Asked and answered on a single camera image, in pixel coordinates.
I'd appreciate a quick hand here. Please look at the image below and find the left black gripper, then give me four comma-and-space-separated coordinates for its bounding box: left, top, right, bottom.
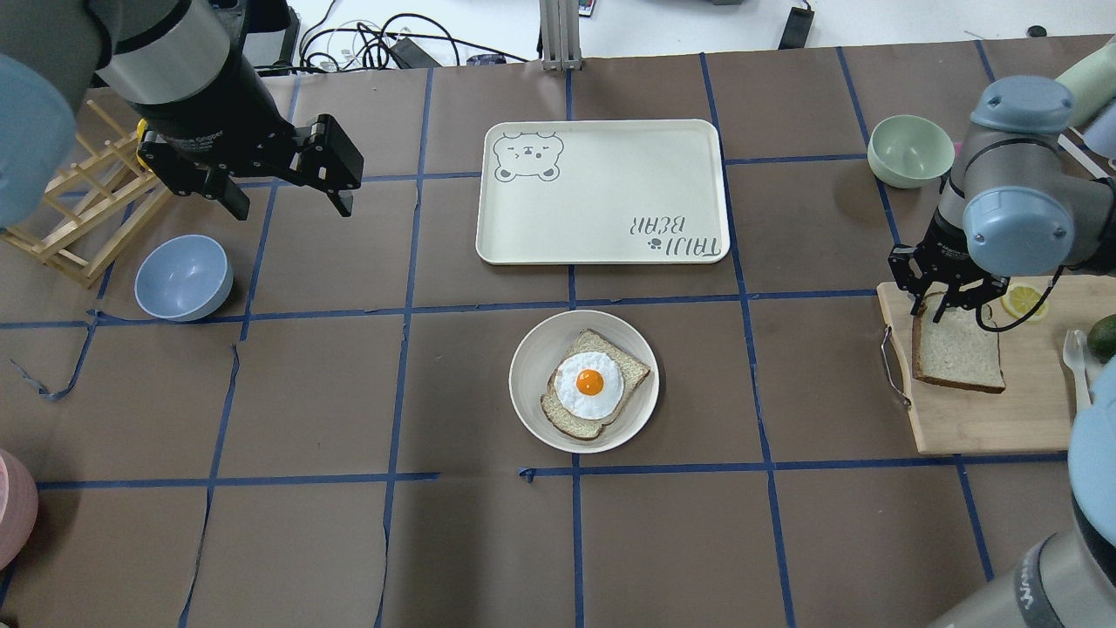
137, 105, 365, 220

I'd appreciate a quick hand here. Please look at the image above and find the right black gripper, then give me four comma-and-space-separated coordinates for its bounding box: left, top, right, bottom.
888, 222, 1009, 323

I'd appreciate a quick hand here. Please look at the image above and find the bread slice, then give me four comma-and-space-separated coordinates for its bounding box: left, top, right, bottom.
912, 291, 1007, 394
541, 329, 650, 441

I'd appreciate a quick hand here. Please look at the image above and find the white round plate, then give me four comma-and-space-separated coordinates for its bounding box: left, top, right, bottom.
507, 310, 661, 454

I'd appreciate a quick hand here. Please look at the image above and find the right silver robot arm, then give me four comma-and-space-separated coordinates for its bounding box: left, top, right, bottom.
888, 41, 1115, 627

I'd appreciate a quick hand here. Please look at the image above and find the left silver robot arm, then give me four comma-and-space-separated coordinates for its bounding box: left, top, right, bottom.
1, 1, 364, 228

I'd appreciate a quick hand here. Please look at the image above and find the lemon slice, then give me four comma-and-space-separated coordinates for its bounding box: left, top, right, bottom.
1000, 283, 1049, 322

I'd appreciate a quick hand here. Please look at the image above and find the blue bowl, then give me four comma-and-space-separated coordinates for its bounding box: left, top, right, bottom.
134, 234, 235, 323

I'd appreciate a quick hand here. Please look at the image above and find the white plastic fork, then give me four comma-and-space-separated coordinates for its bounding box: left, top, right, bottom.
1064, 329, 1091, 413

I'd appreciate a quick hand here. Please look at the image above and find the wooden cutting board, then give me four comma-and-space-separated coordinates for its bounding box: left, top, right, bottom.
876, 276, 1115, 454

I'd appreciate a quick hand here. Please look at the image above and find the green avocado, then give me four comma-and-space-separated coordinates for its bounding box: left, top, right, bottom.
1085, 313, 1116, 363

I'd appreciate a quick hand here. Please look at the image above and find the wooden dish rack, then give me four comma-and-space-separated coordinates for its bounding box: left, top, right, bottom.
3, 89, 173, 289

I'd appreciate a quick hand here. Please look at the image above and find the cream bear tray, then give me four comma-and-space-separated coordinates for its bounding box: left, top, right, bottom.
475, 119, 730, 265

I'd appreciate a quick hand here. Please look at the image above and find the fried egg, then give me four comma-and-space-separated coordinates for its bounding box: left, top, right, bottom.
554, 352, 624, 421

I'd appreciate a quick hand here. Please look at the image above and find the pink bowl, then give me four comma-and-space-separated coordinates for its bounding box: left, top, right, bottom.
1, 450, 38, 570

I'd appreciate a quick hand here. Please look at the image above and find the aluminium frame post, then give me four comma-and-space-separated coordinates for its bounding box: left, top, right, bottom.
538, 0, 583, 73

